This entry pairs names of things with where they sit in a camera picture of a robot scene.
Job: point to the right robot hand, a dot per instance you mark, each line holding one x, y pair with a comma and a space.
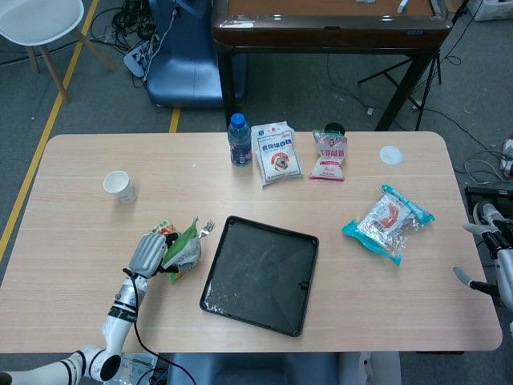
505, 272

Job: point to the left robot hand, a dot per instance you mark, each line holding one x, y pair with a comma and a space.
148, 254

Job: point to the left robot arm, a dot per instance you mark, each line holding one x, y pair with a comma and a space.
120, 317

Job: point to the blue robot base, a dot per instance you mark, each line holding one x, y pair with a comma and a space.
184, 72

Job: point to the green snack chip bag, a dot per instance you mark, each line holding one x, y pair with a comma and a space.
162, 228

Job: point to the black tray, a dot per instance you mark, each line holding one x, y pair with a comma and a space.
260, 276

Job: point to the teal red snack bag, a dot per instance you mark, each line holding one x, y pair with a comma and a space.
386, 224

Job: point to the red white snack bag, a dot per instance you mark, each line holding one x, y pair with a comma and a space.
330, 158

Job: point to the grey sneaker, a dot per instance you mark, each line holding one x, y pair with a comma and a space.
487, 212

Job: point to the metal fork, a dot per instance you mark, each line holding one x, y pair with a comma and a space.
206, 229

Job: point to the black foot platform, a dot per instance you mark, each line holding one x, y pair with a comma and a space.
489, 194

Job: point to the clear plastic wrapped pack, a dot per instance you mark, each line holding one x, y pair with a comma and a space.
136, 367

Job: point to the blue capped water bottle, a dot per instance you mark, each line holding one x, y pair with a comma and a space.
239, 144

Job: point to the blue robot torso base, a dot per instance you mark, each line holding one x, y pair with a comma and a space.
248, 369

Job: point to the white round grommet cap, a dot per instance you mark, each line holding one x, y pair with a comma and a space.
391, 155

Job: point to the white robot torso cover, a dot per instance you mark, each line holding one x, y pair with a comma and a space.
372, 371

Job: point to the white floor power strip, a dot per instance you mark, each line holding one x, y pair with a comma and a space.
136, 60

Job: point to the black tripod stand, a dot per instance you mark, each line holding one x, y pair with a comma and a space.
432, 68

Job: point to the black round lid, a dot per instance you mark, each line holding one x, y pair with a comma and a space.
334, 127

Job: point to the white chair wooden legs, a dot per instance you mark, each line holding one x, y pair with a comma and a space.
36, 20

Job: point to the brown mahjong table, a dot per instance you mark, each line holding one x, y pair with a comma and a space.
320, 34

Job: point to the white mahjong tile blue back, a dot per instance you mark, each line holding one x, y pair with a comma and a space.
402, 5

